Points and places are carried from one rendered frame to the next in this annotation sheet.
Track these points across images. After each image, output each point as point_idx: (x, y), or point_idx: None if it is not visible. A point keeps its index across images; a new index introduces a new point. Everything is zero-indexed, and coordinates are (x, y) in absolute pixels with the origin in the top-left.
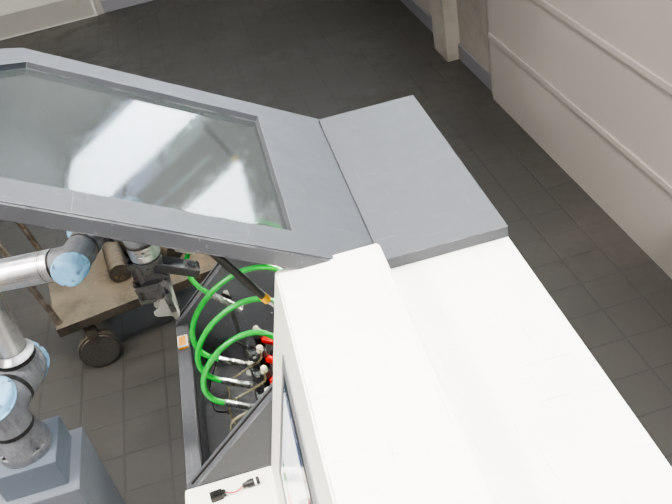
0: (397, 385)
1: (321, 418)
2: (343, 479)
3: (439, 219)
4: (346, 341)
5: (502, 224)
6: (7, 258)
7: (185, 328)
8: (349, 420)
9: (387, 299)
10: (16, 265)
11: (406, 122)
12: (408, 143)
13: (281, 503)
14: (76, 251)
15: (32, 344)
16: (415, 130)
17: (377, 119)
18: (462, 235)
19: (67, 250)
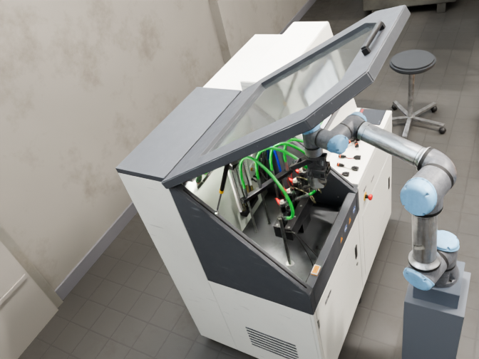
0: (284, 45)
1: (308, 43)
2: (315, 33)
3: (207, 96)
4: (283, 57)
5: (197, 87)
6: (387, 135)
7: (308, 282)
8: (302, 41)
9: (260, 63)
10: (383, 129)
11: (145, 149)
12: (164, 135)
13: (325, 151)
14: (348, 116)
15: (408, 256)
16: (151, 142)
17: (149, 159)
18: (211, 88)
19: (352, 116)
